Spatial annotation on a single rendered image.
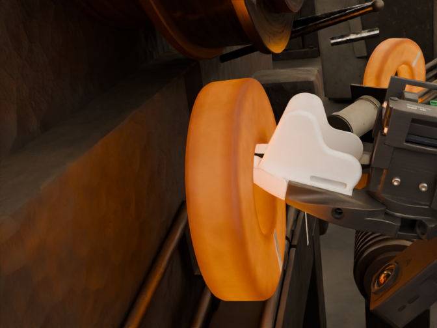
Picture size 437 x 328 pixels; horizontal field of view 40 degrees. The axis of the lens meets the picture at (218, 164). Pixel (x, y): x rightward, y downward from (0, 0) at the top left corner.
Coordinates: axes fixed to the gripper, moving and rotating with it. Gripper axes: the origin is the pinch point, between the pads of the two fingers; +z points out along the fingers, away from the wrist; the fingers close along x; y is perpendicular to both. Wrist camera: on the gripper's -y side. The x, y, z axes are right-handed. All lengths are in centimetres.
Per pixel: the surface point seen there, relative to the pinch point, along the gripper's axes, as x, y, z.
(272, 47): -13.0, 5.1, 0.7
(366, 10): -28.6, 6.9, -6.7
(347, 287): -109, -84, -21
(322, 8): -296, -41, 10
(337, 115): -56, -15, -6
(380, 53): -67, -6, -12
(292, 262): -9.6, -13.4, -4.8
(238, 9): -4.8, 9.5, 2.5
